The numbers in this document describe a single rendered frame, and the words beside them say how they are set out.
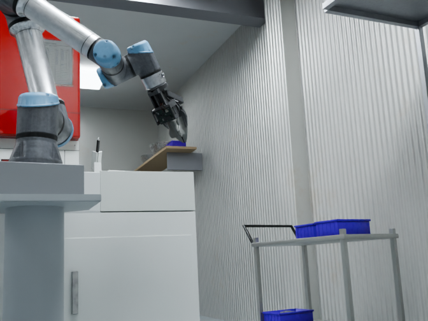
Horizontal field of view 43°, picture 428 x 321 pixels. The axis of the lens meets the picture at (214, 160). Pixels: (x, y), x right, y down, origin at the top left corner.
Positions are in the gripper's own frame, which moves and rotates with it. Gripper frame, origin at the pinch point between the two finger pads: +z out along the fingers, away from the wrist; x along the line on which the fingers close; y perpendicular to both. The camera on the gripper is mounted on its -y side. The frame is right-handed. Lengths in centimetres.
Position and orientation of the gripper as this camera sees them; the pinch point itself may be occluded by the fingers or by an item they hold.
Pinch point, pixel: (183, 138)
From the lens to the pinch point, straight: 187.3
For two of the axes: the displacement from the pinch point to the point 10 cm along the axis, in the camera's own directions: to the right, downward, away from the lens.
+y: -2.3, 3.7, -9.0
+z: 4.0, 8.8, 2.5
